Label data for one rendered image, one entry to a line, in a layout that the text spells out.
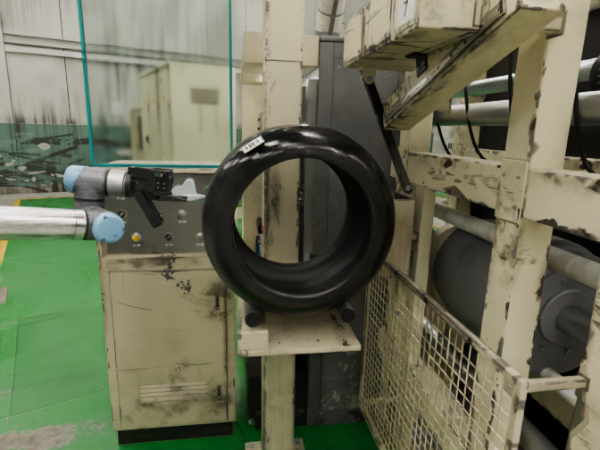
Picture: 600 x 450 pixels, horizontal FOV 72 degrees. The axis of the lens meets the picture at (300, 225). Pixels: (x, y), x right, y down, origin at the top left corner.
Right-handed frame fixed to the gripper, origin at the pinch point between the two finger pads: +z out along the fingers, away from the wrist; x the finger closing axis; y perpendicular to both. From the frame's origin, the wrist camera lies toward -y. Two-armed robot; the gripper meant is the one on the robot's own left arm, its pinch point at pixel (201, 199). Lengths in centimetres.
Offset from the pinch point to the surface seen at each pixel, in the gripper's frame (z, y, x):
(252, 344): 18.1, -38.8, -10.7
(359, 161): 41.1, 16.7, -11.0
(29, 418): -80, -133, 76
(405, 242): 73, -12, 20
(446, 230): 103, -12, 45
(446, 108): 73, 35, 8
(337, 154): 35.0, 17.6, -11.3
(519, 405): 63, -21, -61
